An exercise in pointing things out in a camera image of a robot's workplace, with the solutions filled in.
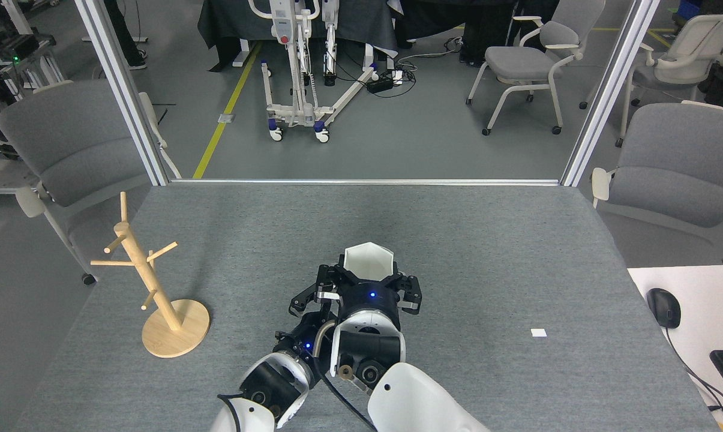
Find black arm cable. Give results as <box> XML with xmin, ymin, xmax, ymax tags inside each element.
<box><xmin>312</xmin><ymin>323</ymin><xmax>379</xmax><ymax>432</ymax></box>

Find grey fabric chair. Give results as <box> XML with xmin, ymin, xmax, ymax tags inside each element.
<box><xmin>0</xmin><ymin>80</ymin><xmax>183</xmax><ymax>286</ymax></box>
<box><xmin>590</xmin><ymin>101</ymin><xmax>723</xmax><ymax>265</ymax></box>

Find black power strip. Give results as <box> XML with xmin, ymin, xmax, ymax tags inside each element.
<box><xmin>367</xmin><ymin>70</ymin><xmax>405</xmax><ymax>94</ymax></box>

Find white stand on wheels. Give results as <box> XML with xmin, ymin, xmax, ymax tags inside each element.
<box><xmin>247</xmin><ymin>0</ymin><xmax>381</xmax><ymax>143</ymax></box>

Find white hexagonal cup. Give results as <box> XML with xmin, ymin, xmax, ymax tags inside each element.
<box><xmin>342</xmin><ymin>242</ymin><xmax>396</xmax><ymax>284</ymax></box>

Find black box with green light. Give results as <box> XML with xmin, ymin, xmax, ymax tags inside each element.
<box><xmin>0</xmin><ymin>34</ymin><xmax>57</xmax><ymax>65</ymax></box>

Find white desk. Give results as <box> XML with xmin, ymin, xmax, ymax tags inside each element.
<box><xmin>628</xmin><ymin>265</ymin><xmax>723</xmax><ymax>432</ymax></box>

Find wooden cup rack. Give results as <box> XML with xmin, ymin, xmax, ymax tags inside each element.
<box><xmin>91</xmin><ymin>192</ymin><xmax>211</xmax><ymax>359</ymax></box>

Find black mouse cable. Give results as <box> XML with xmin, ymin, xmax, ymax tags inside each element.
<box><xmin>664</xmin><ymin>327</ymin><xmax>723</xmax><ymax>422</ymax></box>

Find person's legs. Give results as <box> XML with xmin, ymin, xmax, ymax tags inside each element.
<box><xmin>103</xmin><ymin>0</ymin><xmax>149</xmax><ymax>71</ymax></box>

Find white-framed grey-seat office chair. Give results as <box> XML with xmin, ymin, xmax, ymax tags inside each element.
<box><xmin>466</xmin><ymin>0</ymin><xmax>607</xmax><ymax>136</ymax></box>

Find dark cloth-covered table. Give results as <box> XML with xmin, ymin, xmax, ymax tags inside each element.
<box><xmin>197</xmin><ymin>0</ymin><xmax>399</xmax><ymax>73</ymax></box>

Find silver frame rail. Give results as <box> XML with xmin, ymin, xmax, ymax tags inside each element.
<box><xmin>169</xmin><ymin>178</ymin><xmax>563</xmax><ymax>187</ymax></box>

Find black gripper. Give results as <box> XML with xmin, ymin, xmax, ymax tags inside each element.
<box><xmin>315</xmin><ymin>254</ymin><xmax>424</xmax><ymax>329</ymax></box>
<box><xmin>273</xmin><ymin>287</ymin><xmax>328</xmax><ymax>363</ymax></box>

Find silver frame post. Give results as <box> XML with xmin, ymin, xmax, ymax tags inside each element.
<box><xmin>74</xmin><ymin>0</ymin><xmax>171</xmax><ymax>187</ymax></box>
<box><xmin>560</xmin><ymin>0</ymin><xmax>662</xmax><ymax>188</ymax></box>

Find black computer mouse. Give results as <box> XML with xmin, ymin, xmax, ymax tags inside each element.
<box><xmin>647</xmin><ymin>288</ymin><xmax>682</xmax><ymax>329</ymax></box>

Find white office chair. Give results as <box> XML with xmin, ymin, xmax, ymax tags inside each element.
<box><xmin>580</xmin><ymin>13</ymin><xmax>723</xmax><ymax>148</ymax></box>

